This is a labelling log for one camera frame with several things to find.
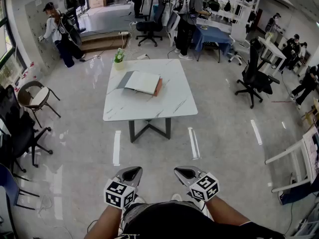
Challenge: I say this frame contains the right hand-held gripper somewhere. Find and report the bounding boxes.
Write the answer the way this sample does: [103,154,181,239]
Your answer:
[173,166,220,202]

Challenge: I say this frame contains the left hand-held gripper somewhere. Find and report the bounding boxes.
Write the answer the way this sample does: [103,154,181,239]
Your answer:
[104,166,143,210]

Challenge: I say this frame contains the book grey cover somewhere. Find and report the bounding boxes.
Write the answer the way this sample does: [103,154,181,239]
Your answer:
[116,70,161,96]

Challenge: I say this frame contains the person's left forearm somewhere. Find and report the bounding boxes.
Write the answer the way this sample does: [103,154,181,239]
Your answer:
[83,203,125,239]

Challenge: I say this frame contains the person's right forearm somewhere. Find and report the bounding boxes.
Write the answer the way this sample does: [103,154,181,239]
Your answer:
[204,195,251,226]

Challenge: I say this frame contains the person's patterned shorts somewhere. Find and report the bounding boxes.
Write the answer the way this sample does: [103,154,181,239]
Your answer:
[121,200,214,230]

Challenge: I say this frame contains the person's black printed shirt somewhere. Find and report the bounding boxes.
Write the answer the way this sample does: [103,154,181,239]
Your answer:
[117,202,287,239]

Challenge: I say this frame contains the white marble table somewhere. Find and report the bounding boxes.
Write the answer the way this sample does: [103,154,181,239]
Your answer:
[103,58,199,143]

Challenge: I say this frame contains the black office chair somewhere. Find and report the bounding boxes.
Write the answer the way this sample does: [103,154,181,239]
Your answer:
[135,0,166,47]
[234,45,280,109]
[0,85,54,174]

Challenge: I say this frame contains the small potted green plant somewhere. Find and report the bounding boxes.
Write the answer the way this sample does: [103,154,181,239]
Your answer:
[113,47,126,71]

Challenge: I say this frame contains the brown round chair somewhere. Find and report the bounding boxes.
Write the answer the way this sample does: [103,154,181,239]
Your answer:
[16,80,62,128]

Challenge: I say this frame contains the blue chair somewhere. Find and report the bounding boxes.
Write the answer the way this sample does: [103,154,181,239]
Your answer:
[0,163,40,211]

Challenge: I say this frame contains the white storage rack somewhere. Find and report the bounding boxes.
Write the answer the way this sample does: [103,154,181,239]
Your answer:
[290,203,319,239]

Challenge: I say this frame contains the white office chair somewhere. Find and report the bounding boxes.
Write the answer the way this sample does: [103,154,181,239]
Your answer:
[228,35,251,66]
[166,10,181,47]

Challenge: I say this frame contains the wooden step platform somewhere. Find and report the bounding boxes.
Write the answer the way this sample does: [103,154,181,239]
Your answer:
[79,31,129,54]

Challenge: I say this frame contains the blue cloth covered table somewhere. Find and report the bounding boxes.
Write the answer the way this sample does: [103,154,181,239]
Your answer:
[192,25,232,63]

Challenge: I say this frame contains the white desk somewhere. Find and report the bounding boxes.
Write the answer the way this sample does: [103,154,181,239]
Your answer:
[258,36,287,77]

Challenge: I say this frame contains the group of black bags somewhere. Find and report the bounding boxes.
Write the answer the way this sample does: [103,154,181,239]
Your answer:
[203,0,257,33]

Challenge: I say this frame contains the large window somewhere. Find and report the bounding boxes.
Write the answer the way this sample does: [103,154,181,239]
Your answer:
[0,0,25,88]

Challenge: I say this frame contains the white shelf unit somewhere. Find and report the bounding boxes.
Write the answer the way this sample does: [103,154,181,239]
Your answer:
[199,0,262,43]

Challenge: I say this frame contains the grey metal cabinet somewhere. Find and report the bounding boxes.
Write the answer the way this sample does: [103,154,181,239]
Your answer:
[24,0,62,69]

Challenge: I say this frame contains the white frame table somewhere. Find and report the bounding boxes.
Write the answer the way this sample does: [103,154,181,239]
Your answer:
[264,125,319,194]

